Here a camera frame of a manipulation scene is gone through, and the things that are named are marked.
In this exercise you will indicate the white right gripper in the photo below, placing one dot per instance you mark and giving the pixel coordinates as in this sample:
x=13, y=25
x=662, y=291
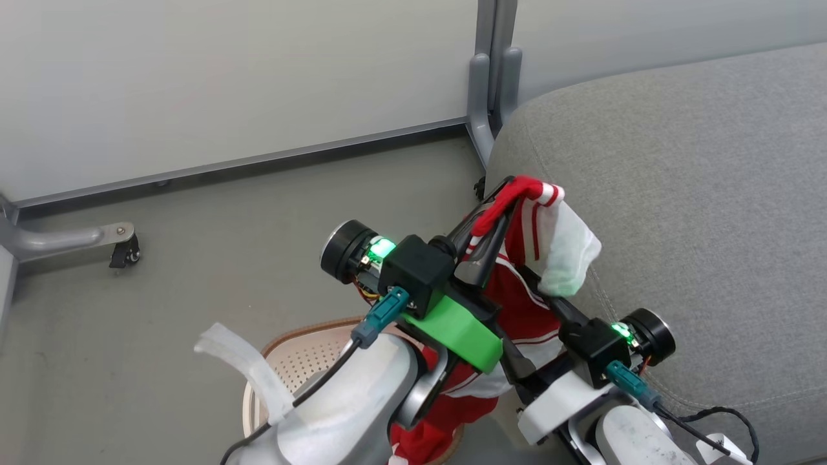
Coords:
x=555, y=407

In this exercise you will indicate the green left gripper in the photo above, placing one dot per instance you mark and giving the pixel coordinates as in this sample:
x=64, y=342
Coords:
x=459, y=332

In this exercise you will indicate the red and white garment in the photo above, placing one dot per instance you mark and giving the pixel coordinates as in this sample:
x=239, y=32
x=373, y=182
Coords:
x=523, y=303

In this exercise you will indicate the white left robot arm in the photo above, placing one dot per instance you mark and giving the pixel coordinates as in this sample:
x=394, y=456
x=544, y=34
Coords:
x=349, y=407

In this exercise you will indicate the cream perforated laundry basket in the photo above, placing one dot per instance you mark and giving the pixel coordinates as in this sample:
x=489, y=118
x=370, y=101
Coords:
x=303, y=361

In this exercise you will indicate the black caster wheel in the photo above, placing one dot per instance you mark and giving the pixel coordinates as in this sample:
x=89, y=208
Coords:
x=480, y=187
x=126, y=253

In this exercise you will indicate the grey fabric sofa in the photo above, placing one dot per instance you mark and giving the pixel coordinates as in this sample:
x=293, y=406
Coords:
x=711, y=194

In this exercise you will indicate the grey curved partition foot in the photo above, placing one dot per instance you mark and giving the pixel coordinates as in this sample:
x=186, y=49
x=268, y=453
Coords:
x=52, y=239

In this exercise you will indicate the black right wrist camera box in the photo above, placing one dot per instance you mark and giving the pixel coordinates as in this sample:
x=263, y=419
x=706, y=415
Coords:
x=594, y=349

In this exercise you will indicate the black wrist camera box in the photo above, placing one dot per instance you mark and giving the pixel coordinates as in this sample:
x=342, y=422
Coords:
x=417, y=271
x=594, y=349

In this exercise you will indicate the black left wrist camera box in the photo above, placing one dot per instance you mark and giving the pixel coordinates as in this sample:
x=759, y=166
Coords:
x=417, y=271

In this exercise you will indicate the grey partition post with feet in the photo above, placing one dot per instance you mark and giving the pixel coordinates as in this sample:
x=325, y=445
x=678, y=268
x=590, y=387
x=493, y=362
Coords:
x=478, y=97

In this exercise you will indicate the grey partition base rail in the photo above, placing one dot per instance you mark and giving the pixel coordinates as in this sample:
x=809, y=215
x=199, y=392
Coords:
x=258, y=158

